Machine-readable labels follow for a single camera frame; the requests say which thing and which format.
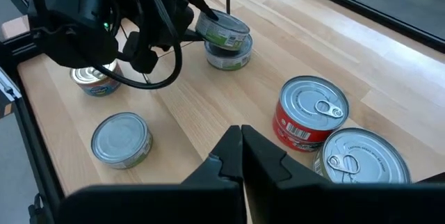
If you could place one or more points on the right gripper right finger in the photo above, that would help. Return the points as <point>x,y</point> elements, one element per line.
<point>271,175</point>

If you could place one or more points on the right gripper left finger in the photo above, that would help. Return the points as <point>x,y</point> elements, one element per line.
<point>222,168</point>

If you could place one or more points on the green label tuna can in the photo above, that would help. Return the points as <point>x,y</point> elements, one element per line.
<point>120,138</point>
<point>226,31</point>
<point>229,60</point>

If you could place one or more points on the red label seafood can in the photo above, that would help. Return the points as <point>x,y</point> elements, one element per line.
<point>313,102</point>
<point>295,144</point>

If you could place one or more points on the gold can blue label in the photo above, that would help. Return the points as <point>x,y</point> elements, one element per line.
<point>97,85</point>

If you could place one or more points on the dark green albacore tuna can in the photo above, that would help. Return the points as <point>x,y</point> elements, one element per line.
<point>365,158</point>

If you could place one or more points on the wooden shelf black metal frame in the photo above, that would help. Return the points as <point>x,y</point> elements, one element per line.
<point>264,78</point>

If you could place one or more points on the silver bracket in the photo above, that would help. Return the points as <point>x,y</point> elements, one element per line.
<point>8,88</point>

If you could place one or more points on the black aluminium rail frame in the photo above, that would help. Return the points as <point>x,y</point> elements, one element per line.
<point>382,18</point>

